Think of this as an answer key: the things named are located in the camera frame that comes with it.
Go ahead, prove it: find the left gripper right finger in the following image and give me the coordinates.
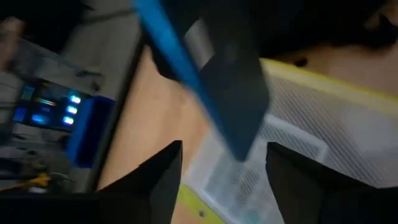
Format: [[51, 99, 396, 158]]
[[266, 142, 398, 224]]

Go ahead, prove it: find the blue smartphone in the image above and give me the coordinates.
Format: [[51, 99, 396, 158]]
[[132, 0, 271, 162]]

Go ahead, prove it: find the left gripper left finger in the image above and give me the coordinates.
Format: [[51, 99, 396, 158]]
[[0, 139, 183, 224]]

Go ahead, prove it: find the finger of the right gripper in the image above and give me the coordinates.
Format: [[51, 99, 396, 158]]
[[144, 37, 184, 82], [214, 0, 307, 62]]

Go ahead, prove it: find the white mesh pouch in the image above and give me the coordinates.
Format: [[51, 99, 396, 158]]
[[175, 57, 398, 224]]

